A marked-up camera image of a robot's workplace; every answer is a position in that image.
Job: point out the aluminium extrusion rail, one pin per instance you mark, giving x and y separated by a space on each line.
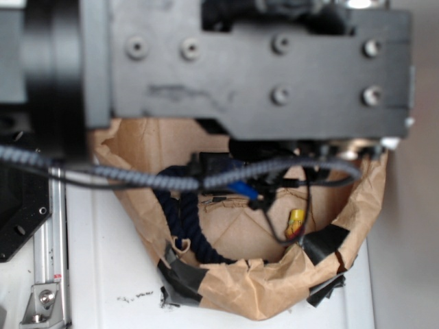
50 244

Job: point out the brown paper bin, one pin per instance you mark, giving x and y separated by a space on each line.
269 274

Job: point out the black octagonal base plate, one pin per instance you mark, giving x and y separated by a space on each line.
25 199

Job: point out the multicolour braided rope toy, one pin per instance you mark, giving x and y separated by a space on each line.
294 226

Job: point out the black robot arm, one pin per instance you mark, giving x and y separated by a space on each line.
56 70

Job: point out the metal corner bracket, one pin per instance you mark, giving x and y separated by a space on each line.
44 308

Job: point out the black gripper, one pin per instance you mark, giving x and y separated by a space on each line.
320 76

